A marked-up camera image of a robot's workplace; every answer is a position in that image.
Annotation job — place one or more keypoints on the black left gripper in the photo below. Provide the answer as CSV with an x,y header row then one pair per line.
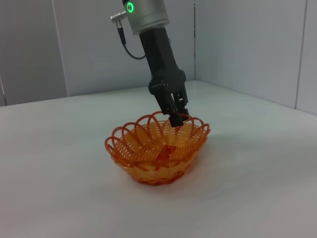
x,y
161,64

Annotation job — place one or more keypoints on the orange woven plastic basket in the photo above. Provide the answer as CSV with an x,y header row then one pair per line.
x,y
153,153

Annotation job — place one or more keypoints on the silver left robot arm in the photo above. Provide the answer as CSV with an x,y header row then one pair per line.
x,y
146,15

